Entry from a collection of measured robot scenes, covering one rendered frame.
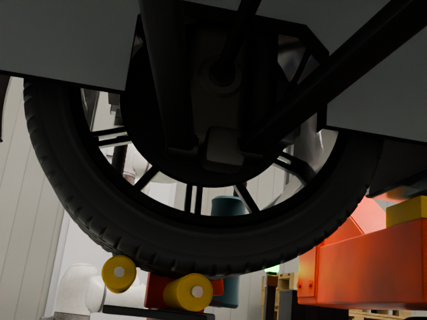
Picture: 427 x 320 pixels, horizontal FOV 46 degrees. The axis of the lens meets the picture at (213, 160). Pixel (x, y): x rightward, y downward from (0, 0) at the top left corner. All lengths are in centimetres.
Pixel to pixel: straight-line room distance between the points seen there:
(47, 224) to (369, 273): 453
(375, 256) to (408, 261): 13
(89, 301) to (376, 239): 141
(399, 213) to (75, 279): 150
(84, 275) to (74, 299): 11
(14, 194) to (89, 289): 336
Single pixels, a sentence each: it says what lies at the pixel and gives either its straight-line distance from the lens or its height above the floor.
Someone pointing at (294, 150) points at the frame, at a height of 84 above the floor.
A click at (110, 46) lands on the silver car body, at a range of 75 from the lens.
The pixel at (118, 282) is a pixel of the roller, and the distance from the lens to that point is 86.
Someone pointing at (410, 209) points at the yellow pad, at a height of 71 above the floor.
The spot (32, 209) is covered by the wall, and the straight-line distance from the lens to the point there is 549.
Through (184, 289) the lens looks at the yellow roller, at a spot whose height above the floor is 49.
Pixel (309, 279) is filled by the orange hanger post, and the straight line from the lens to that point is 154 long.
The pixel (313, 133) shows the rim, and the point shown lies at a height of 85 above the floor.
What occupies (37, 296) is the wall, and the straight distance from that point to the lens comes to 541.
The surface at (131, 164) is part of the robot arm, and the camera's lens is 204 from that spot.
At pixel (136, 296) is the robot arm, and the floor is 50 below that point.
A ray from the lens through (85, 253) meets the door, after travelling 539.
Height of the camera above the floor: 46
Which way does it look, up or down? 17 degrees up
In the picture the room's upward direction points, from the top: 6 degrees clockwise
